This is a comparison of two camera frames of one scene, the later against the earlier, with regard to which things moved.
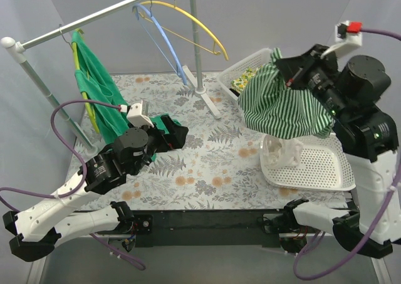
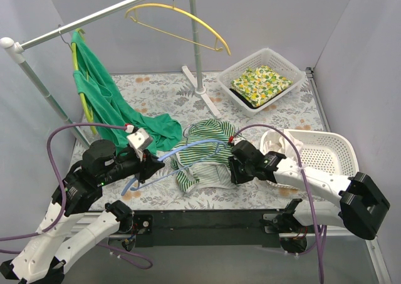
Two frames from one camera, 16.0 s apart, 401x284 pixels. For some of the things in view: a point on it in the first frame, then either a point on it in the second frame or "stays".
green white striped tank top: x=272 y=108 to x=201 y=160
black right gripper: x=301 y=69 to x=235 y=170
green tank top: x=96 y=84 stays
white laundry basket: x=324 y=165 stays
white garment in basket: x=277 y=152 stays
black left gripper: x=165 y=133 to x=144 y=166
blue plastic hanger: x=174 y=56 to x=182 y=168
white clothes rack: x=15 y=47 stays
